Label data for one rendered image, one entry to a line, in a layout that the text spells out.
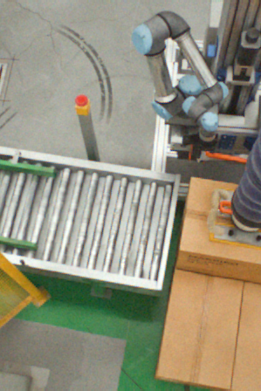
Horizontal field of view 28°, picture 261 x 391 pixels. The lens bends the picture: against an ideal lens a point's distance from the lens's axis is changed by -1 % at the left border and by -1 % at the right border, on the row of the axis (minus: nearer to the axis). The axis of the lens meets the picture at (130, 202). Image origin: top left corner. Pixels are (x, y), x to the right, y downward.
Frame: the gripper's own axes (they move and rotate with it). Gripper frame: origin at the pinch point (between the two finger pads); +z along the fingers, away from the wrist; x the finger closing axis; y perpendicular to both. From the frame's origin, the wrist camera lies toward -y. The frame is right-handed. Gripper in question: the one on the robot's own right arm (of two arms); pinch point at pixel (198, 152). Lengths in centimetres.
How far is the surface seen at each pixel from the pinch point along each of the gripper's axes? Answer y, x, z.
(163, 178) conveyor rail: -17, 3, 48
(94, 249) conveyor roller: -48, -46, 52
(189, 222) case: 1.9, -32.6, 13.0
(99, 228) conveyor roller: -48, -33, 52
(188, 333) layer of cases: 13, -83, 53
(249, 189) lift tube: 22, -33, -41
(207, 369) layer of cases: 26, -99, 53
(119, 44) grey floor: -76, 137, 107
